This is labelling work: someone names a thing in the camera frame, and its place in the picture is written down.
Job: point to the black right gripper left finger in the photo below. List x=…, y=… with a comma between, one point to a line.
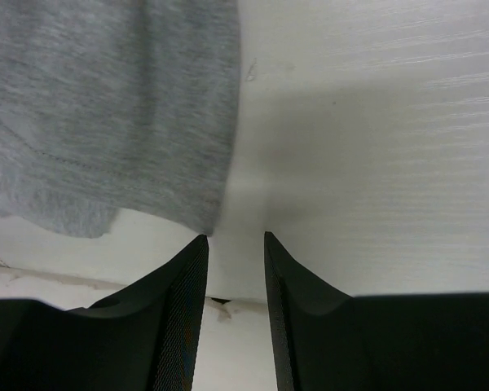
x=143, y=337

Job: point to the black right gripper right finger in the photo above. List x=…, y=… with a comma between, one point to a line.
x=324, y=339

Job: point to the grey tank top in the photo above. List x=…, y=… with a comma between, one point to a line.
x=109, y=105

